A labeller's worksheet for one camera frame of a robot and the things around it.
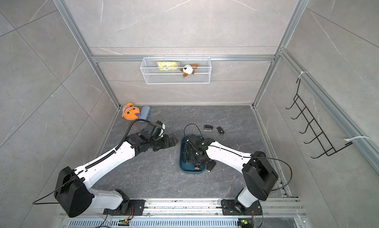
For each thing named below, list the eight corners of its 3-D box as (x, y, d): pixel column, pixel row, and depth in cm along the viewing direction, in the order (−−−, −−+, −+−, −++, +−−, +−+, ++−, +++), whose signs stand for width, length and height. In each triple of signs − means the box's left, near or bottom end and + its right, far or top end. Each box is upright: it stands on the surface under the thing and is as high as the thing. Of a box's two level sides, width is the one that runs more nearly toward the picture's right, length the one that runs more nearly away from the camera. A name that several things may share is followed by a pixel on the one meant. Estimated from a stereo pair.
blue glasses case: (139, 119, 112) (138, 117, 110) (143, 107, 120) (142, 105, 118) (148, 119, 112) (147, 117, 110) (151, 107, 120) (150, 105, 118)
